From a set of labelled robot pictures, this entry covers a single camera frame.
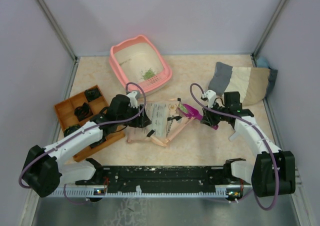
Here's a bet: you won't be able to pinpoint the black part front tray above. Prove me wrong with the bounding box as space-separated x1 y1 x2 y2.
63 124 81 137

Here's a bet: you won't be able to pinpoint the beige cat litter bag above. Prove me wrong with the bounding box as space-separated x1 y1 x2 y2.
125 99 195 147

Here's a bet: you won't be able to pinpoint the orange compartment tray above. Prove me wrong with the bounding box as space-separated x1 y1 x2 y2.
54 85 125 162

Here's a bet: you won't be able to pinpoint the black part in tray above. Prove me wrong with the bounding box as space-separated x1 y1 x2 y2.
84 87 102 102

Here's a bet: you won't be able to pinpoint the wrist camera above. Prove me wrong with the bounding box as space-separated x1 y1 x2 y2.
201 89 217 109
126 90 141 109

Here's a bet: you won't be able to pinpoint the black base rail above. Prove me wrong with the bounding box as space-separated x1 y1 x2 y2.
75 166 248 195

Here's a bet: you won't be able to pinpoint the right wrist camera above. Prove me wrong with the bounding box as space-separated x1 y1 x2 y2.
201 89 217 109

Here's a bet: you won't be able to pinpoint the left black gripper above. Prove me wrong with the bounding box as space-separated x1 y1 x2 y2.
117 103 152 128

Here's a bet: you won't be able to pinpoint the grey beige folded cloth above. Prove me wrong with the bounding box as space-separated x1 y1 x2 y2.
208 62 278 106

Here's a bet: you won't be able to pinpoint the purple plastic scoop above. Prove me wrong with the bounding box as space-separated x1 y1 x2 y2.
177 102 219 130

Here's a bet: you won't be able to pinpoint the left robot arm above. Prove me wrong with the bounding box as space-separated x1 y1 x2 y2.
18 90 151 198

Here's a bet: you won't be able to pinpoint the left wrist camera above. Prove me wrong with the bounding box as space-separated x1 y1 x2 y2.
126 90 141 109

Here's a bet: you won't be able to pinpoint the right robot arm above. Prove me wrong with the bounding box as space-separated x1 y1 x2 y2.
201 90 296 198

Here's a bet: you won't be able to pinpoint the pink litter box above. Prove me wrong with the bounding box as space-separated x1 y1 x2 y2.
109 34 173 95

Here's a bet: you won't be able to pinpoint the black ring in tray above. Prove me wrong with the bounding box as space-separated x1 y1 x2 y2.
74 103 95 121

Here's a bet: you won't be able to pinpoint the blue cloth in corner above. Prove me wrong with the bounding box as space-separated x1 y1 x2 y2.
255 56 271 69

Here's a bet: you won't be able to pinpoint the green litter pellets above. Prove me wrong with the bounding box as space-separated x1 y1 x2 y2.
139 68 157 81

